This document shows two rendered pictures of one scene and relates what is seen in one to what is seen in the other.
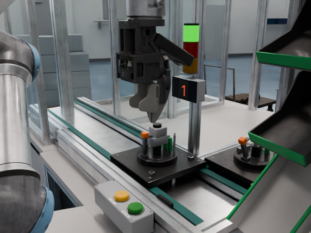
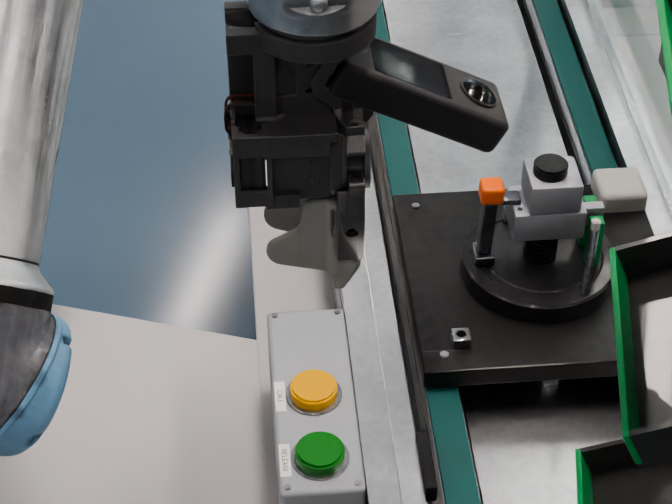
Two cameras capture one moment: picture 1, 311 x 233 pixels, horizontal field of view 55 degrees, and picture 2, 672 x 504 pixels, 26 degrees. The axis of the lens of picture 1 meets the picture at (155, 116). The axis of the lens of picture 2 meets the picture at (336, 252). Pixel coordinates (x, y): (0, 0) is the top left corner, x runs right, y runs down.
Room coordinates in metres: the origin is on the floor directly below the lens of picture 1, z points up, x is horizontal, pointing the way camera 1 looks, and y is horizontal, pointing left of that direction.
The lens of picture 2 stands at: (0.01, -0.36, 1.87)
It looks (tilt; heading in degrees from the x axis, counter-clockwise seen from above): 42 degrees down; 31
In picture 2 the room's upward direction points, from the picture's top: straight up
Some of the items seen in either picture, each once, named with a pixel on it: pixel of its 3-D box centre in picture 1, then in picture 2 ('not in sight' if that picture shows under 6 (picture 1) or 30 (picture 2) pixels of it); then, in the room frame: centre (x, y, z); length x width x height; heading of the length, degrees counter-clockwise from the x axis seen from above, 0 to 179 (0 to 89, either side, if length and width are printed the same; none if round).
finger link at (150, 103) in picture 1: (150, 104); (313, 248); (0.59, 0.01, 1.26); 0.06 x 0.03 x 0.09; 126
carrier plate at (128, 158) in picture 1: (157, 160); (536, 277); (0.95, -0.01, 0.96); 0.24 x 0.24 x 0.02; 36
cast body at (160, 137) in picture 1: (159, 132); (558, 193); (0.95, -0.01, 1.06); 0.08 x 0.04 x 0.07; 126
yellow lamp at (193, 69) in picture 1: (189, 64); not in sight; (1.00, -0.11, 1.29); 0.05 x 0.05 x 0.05
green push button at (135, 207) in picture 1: (135, 209); (320, 456); (0.66, 0.05, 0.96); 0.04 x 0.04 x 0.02
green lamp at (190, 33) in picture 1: (191, 33); not in sight; (1.00, -0.11, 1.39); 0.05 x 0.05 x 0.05
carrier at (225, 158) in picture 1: (256, 149); not in sight; (0.93, -0.34, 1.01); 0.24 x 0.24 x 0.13; 36
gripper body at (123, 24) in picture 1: (143, 51); (302, 97); (0.60, 0.02, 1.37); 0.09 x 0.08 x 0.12; 126
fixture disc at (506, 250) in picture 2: (157, 155); (538, 262); (0.95, -0.01, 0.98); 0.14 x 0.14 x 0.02
